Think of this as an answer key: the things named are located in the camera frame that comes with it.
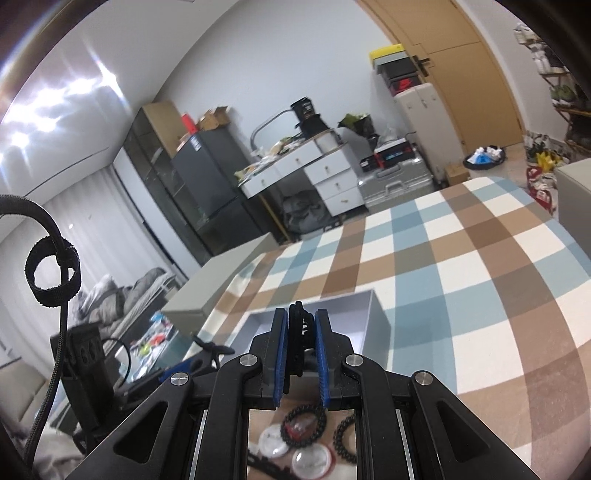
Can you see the open cardboard box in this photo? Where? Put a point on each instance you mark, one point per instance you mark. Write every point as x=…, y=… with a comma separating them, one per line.
x=214, y=120

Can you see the black appliance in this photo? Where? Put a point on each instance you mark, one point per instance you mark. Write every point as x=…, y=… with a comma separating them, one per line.
x=307, y=113

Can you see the dark grey fridge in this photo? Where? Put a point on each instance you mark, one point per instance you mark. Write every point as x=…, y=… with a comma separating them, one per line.
x=207, y=184

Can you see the black power station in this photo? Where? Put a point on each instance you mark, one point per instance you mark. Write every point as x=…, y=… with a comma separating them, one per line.
x=392, y=154

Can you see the black basket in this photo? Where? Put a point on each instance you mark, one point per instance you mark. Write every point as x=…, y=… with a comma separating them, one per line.
x=482, y=159

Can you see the white cylinder container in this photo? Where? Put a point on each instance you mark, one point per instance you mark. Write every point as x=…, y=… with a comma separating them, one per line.
x=328, y=141

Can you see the large flat cardboard box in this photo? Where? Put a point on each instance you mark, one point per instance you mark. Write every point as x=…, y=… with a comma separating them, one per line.
x=161, y=124

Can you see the yellow shoe box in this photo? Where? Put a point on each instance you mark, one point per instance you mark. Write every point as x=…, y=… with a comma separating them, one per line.
x=388, y=50

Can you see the dark glass cabinet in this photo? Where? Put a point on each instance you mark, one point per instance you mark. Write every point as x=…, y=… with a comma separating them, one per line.
x=147, y=157

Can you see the grey clothes pile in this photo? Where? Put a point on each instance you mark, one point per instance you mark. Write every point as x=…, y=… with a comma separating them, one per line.
x=120, y=295

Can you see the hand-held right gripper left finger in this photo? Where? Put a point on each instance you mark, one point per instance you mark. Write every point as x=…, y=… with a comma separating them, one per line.
x=280, y=369

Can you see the cluttered coffee table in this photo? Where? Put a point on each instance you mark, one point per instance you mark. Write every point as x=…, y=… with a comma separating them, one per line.
x=152, y=341

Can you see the silver suitcase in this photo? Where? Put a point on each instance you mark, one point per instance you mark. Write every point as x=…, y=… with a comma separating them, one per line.
x=397, y=182

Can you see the white curtain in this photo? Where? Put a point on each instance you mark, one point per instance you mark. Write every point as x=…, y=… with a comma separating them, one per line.
x=92, y=221

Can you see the grey nightstand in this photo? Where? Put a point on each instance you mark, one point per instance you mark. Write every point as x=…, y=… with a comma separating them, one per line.
x=575, y=184

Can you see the beige sofa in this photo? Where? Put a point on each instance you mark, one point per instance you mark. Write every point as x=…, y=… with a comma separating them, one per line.
x=18, y=387

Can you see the grey bag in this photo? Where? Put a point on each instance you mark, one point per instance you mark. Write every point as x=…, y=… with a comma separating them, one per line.
x=302, y=212

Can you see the small cardboard box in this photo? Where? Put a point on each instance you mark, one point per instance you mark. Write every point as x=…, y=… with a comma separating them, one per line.
x=457, y=174

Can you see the row of shoes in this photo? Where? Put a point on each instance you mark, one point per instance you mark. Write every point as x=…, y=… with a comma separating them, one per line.
x=547, y=159

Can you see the curved metal tube frame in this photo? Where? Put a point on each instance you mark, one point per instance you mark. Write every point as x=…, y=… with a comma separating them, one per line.
x=265, y=121

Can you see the desk clutter pile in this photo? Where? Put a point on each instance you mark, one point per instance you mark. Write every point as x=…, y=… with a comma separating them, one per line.
x=272, y=157

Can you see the round white badge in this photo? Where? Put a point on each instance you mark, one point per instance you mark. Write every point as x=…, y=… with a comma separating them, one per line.
x=272, y=443

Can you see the white desk with drawers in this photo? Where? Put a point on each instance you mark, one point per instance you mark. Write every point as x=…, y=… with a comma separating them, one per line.
x=332, y=170

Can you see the white suitcase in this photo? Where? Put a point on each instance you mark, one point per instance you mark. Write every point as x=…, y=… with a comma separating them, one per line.
x=425, y=120

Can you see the wooden door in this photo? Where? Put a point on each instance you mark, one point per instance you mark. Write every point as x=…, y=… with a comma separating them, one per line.
x=461, y=69

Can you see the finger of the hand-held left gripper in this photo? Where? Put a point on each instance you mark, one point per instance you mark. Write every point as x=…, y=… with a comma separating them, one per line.
x=178, y=369
x=214, y=349

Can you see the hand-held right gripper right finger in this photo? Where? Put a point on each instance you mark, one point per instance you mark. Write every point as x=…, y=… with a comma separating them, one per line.
x=323, y=369

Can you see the grey shoe box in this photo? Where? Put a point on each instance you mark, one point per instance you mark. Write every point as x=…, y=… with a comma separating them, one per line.
x=392, y=60

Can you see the black hair clip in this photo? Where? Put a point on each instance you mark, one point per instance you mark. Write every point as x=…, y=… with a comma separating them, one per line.
x=265, y=464
x=300, y=332

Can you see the grey bed bench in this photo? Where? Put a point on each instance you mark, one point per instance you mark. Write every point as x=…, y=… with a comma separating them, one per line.
x=217, y=281

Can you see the grey cardboard box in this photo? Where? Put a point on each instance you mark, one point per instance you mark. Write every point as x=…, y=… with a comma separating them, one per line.
x=351, y=314

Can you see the black shoe box red logo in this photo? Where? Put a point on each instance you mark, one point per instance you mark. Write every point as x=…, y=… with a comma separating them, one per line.
x=406, y=85

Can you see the plain black shoe box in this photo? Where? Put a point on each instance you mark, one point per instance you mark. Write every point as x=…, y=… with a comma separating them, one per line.
x=399, y=70

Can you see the bouquet in black wrap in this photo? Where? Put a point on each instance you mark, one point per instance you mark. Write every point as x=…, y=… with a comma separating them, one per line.
x=358, y=123

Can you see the clear plastic bag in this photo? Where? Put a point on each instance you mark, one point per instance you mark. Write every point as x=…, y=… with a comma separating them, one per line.
x=385, y=136

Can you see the wooden shoe rack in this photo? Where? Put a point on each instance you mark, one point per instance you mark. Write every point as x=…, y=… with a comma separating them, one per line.
x=568, y=106

